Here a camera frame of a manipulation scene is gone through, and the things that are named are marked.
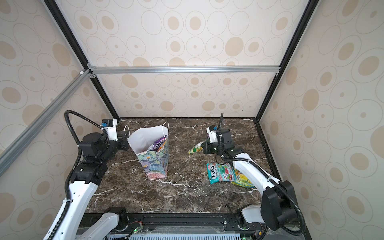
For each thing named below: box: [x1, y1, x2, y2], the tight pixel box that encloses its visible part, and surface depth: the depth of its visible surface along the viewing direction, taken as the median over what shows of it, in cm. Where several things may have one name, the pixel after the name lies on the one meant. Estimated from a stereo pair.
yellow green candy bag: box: [231, 168, 255, 188], surface depth 87 cm
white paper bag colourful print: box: [124, 121, 169, 180], surface depth 82 cm
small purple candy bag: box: [148, 134, 167, 152], surface depth 85 cm
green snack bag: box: [187, 140, 207, 154], surface depth 85 cm
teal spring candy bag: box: [206, 163, 235, 184], surface depth 89 cm
